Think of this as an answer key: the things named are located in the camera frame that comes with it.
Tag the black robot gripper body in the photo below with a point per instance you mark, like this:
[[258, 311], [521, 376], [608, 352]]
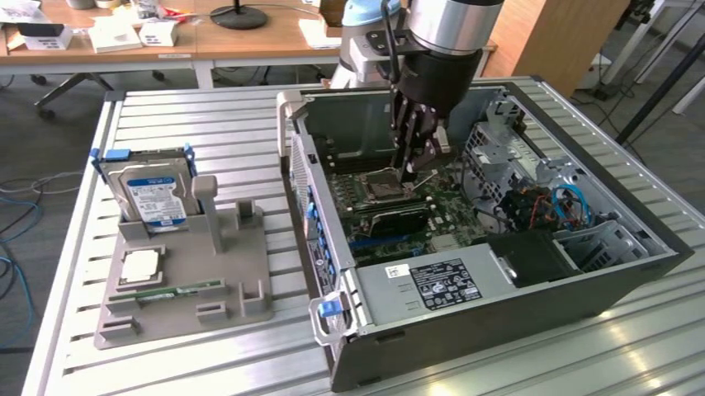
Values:
[[438, 78]]

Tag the black Nvidia graphics card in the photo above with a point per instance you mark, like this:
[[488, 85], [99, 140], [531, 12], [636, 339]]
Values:
[[400, 224]]

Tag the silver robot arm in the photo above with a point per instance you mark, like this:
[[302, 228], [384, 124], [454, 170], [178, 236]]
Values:
[[452, 24]]

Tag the RAM slot bank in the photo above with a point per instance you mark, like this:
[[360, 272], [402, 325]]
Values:
[[385, 207], [353, 158]]

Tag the silver metal drive cage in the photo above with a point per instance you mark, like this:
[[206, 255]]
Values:
[[496, 156]]

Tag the CPU socket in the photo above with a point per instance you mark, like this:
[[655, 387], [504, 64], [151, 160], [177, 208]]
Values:
[[382, 189]]

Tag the green motherboard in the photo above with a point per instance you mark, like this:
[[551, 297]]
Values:
[[457, 218]]

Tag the wooden cabinet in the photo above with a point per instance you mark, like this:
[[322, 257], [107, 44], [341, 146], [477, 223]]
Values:
[[551, 41]]

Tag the white book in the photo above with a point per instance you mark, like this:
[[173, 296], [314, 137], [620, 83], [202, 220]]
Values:
[[317, 35]]

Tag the brown cardboard box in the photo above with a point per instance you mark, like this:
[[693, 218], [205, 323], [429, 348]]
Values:
[[330, 14]]

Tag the silver chipset heatsink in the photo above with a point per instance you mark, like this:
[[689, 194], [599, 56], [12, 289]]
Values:
[[445, 243]]

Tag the blue expansion slot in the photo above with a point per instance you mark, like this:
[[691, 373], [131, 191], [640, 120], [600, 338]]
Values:
[[374, 244]]

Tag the white floor box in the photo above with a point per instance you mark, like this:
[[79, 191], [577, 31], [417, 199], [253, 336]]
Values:
[[600, 66]]

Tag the wooden office desk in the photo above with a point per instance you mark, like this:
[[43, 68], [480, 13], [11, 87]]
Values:
[[71, 57], [265, 45]]

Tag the black plastic shroud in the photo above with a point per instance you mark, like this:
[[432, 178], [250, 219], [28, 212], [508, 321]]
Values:
[[529, 255]]

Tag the grey power supply unit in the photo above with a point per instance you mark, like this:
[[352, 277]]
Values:
[[441, 284]]

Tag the black lamp base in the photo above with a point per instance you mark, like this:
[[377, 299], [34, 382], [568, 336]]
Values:
[[239, 18]]

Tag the black stand pole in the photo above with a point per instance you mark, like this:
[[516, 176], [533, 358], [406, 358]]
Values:
[[661, 92]]

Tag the metal disk bay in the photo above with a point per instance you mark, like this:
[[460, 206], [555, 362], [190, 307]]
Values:
[[600, 247]]

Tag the open black PC case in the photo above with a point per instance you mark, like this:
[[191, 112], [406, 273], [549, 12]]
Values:
[[496, 330]]

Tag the hard disk with blue caddy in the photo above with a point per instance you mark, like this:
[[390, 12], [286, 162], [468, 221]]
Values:
[[154, 198]]

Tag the white printed box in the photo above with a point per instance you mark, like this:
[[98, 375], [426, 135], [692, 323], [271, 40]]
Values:
[[157, 35]]

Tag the grey plastic parts rack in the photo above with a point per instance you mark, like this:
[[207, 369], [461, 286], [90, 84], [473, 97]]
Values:
[[187, 255]]

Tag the white open box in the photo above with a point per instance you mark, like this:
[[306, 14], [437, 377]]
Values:
[[113, 39]]

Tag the silver CPU chip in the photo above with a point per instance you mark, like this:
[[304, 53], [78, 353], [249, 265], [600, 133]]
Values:
[[141, 266]]

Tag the green RAM stick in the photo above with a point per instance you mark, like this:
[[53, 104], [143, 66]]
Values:
[[165, 292]]

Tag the black chair base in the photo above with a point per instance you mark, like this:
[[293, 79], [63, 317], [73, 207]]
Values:
[[66, 86]]

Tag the white box with black lid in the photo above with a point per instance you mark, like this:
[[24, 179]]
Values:
[[50, 41]]

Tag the stack of papers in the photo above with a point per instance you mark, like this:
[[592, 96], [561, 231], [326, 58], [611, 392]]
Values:
[[19, 10]]

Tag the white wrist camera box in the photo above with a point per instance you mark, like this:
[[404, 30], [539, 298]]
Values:
[[369, 57]]

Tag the white table frame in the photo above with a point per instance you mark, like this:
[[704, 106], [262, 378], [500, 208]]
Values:
[[633, 41]]

